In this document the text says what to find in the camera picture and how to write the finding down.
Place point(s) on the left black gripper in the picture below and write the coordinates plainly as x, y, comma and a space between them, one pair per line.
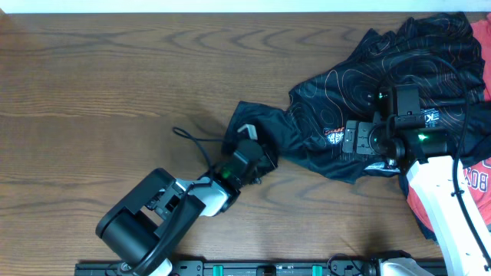
259, 162

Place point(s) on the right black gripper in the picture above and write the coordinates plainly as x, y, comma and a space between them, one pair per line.
363, 142

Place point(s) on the black orange-patterned jersey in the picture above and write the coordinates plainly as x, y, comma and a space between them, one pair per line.
445, 56

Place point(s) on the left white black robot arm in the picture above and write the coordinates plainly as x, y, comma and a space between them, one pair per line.
146, 225

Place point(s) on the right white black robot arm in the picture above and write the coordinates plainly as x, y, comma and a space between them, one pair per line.
429, 163

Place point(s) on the navy blue garment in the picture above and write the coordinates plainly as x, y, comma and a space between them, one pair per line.
418, 210

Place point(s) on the red printed t-shirt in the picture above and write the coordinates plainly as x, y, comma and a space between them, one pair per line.
477, 176

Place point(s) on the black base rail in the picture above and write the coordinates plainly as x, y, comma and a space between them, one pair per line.
385, 263

